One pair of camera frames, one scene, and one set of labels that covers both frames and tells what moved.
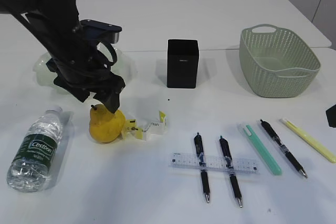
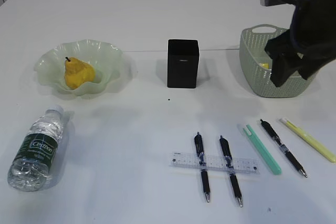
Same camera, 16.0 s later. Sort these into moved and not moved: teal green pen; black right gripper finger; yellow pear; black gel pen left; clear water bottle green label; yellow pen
Moved: yellow pear; black right gripper finger
Not moved: teal green pen; black gel pen left; yellow pen; clear water bottle green label
